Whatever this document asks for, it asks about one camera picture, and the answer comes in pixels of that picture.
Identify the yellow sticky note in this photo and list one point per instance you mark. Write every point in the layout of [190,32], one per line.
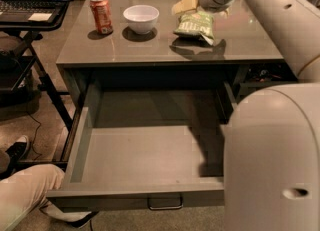
[39,17]

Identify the green jalapeno chip bag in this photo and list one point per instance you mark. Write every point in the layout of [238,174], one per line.
[196,25]

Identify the orange soda can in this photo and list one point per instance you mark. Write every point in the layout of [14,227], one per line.
[102,16]

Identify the grey drawer cabinet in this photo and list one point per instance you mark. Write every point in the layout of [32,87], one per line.
[160,59]

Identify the person's leg beige trousers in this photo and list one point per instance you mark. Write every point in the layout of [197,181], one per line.
[26,190]

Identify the black sneaker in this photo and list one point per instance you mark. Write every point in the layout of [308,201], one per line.
[12,155]

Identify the open grey top drawer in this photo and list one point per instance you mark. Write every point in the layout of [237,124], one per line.
[131,145]

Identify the white ceramic bowl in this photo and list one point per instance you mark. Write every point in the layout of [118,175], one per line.
[141,18]

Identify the black laptop stand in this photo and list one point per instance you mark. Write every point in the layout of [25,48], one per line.
[27,58]

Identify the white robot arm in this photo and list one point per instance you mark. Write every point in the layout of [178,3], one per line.
[272,140]

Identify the metal drawer handle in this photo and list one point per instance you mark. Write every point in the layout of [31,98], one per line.
[165,202]

